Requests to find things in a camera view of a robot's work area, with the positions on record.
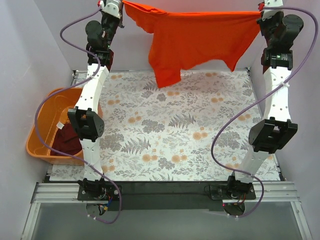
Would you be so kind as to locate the orange t-shirt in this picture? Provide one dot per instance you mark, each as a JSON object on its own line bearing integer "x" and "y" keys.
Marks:
{"x": 184, "y": 40}

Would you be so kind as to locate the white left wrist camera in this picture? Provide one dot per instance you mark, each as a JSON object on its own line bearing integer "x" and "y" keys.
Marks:
{"x": 111, "y": 7}

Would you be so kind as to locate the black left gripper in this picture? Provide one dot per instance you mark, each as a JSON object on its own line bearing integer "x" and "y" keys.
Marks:
{"x": 110, "y": 19}

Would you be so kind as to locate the floral patterned table mat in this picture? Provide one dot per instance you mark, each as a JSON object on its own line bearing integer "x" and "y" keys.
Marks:
{"x": 191, "y": 131}

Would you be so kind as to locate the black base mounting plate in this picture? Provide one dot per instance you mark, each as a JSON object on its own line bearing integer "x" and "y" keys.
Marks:
{"x": 163, "y": 195}

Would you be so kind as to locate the dark red t-shirt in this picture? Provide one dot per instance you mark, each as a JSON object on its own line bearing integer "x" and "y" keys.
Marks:
{"x": 66, "y": 140}

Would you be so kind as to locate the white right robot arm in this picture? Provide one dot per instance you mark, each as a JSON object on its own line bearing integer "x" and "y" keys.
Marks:
{"x": 275, "y": 129}

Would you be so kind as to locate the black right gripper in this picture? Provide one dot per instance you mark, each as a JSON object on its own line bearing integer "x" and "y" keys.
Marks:
{"x": 266, "y": 18}

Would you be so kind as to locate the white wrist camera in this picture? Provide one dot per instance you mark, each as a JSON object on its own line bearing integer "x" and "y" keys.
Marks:
{"x": 268, "y": 8}
{"x": 111, "y": 7}

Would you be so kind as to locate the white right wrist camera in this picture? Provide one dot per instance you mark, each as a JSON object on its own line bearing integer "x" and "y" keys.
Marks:
{"x": 268, "y": 8}

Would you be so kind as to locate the aluminium frame rail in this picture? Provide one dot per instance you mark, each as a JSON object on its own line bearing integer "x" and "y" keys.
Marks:
{"x": 167, "y": 211}

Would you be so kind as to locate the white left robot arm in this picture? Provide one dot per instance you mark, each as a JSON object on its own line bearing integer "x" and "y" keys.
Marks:
{"x": 84, "y": 117}

